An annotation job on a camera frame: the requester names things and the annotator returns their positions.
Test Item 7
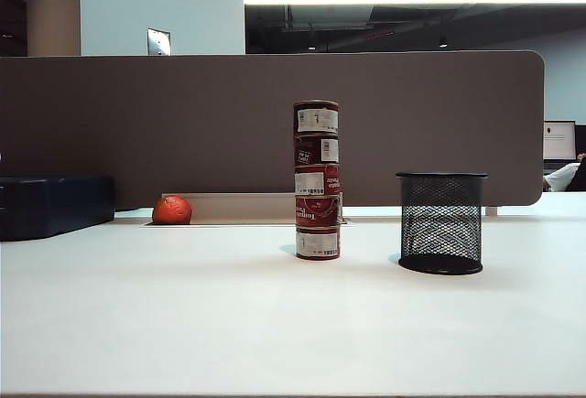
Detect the red can wide white label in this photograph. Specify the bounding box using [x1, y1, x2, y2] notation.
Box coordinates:
[293, 99, 341, 134]

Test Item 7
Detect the red can Paste print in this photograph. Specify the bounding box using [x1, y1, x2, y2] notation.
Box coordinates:
[293, 164, 342, 198]

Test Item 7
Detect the red can small white label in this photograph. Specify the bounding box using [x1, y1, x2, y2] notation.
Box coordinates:
[293, 132, 341, 167]

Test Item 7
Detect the red can Tomato print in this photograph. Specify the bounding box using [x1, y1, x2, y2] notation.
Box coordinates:
[294, 194, 344, 229]

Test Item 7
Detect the red can barcode label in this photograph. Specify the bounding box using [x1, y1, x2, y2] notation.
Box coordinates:
[295, 226, 343, 262]

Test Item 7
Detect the brown desk partition panel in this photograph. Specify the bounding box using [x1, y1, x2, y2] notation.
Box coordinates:
[0, 49, 546, 210]

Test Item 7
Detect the orange fruit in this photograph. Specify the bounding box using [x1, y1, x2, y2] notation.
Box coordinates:
[152, 194, 193, 226]

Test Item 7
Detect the black mesh pen holder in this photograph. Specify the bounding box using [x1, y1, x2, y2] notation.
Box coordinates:
[396, 171, 490, 276]

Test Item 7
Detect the dark blue box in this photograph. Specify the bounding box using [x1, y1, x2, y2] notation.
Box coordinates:
[0, 175, 116, 242]

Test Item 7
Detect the person in white shirt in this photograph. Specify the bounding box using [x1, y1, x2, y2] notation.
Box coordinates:
[543, 152, 586, 193]

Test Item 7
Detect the white computer monitor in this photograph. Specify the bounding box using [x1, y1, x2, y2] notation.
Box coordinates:
[543, 120, 577, 160]

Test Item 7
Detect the white cable tray flap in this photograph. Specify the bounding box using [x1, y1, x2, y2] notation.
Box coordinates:
[139, 192, 354, 228]

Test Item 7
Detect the metal wall plate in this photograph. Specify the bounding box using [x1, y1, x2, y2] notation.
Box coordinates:
[146, 27, 173, 57]

